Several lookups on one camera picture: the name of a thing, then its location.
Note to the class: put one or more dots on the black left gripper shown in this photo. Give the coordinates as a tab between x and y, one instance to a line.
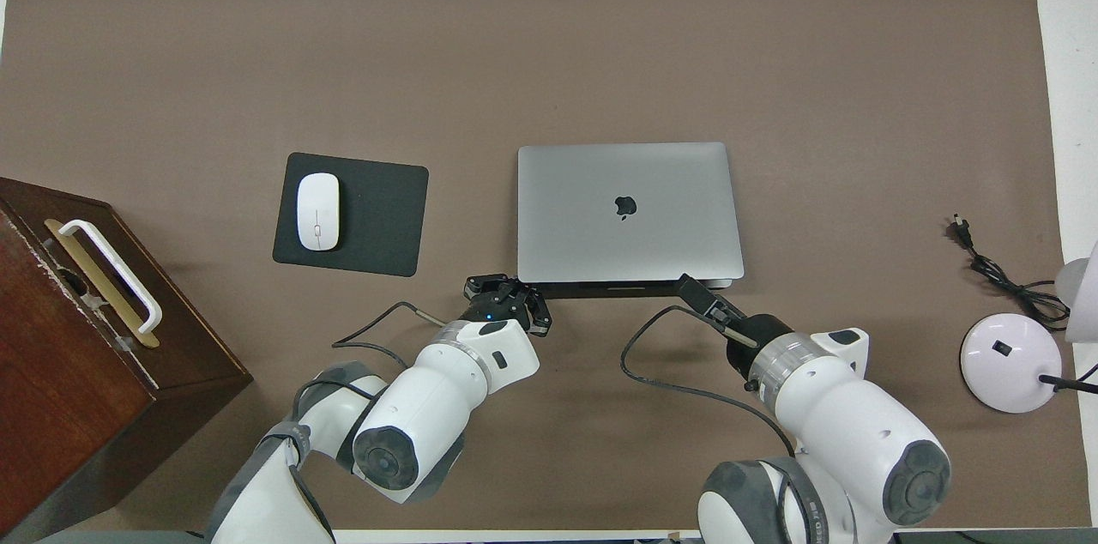
502	305

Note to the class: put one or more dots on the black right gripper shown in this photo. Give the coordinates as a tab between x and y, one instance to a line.
757	340

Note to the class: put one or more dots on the silver laptop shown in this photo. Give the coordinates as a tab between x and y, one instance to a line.
583	209

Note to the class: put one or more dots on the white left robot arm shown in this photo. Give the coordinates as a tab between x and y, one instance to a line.
437	398

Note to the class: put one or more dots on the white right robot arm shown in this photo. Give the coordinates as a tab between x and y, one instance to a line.
849	424

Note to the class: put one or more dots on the black mouse pad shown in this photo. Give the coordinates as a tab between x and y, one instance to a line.
377	218

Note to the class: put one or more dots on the white computer mouse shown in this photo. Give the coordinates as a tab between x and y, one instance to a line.
317	211

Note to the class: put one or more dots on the large brown table mat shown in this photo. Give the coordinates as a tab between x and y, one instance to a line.
600	55

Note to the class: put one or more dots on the white desk lamp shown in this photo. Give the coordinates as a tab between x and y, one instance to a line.
1004	372

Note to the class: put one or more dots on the brass plate on box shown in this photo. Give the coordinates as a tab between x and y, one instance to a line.
69	245

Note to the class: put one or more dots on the dark brown wooden box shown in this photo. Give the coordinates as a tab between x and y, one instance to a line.
60	389

